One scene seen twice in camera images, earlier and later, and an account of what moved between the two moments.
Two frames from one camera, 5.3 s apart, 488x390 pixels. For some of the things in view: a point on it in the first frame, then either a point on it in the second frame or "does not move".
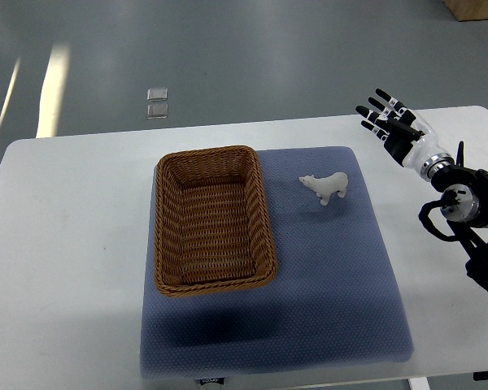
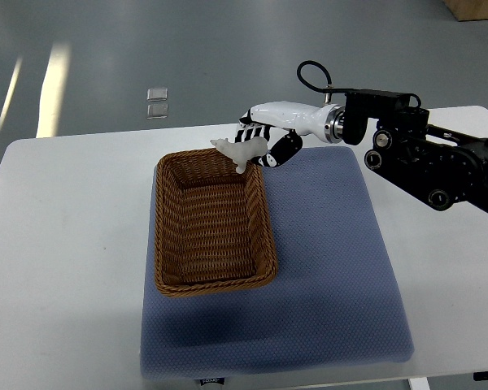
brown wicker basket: [211, 226] does not move
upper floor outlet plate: [157, 94] does not move
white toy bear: [324, 187] → [241, 153]
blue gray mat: [334, 302] does not move
